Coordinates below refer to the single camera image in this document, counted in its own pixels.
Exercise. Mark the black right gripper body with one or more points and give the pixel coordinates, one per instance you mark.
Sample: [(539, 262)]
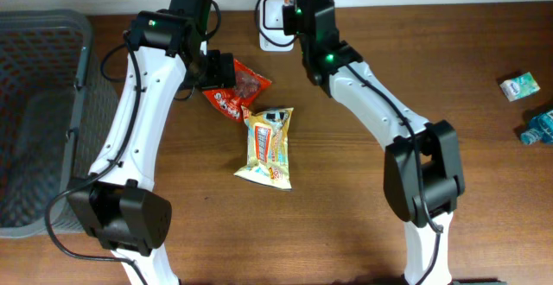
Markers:
[(296, 26)]

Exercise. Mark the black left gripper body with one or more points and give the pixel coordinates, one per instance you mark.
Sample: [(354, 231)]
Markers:
[(211, 71)]

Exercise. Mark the red snack bag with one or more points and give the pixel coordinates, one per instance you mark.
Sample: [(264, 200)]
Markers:
[(230, 101)]

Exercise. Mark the yellow snack bag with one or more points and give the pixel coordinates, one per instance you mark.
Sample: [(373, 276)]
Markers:
[(267, 161)]

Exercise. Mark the green tissue pack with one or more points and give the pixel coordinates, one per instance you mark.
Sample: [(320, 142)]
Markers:
[(519, 87)]

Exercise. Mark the teal mouthwash bottle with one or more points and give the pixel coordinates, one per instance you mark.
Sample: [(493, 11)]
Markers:
[(539, 130)]

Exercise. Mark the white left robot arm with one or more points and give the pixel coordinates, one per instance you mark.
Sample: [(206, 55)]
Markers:
[(167, 53)]

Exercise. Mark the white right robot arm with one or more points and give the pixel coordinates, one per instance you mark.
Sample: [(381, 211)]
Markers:
[(423, 176)]

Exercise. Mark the white barcode scanner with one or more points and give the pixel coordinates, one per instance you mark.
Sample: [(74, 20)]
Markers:
[(270, 19)]

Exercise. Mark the grey plastic lattice basket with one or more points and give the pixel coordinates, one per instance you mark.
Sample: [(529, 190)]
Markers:
[(56, 112)]

